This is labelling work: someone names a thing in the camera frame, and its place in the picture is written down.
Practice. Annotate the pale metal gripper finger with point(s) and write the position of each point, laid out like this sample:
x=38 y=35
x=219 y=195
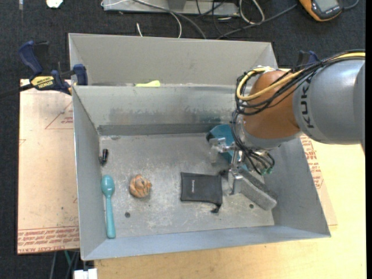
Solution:
x=236 y=182
x=220 y=145

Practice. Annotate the teal box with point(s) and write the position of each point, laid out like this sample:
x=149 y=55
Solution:
x=222 y=132

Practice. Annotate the grey long flat block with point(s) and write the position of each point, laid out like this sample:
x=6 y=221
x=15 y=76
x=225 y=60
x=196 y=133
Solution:
x=258 y=191

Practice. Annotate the grey metal bin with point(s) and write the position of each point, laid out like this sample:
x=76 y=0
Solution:
x=162 y=211

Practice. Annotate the orange striped toy animal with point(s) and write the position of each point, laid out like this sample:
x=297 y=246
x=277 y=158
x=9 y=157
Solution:
x=140 y=186

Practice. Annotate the yellow-green flat thing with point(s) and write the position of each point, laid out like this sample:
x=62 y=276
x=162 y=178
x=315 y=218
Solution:
x=149 y=84

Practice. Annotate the small black cylinder piece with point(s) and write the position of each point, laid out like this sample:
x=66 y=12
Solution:
x=104 y=156

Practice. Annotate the teal plastic spoon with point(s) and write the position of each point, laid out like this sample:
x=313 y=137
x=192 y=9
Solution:
x=108 y=186

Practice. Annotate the brown cardboard board red print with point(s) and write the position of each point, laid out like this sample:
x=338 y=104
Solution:
x=46 y=161

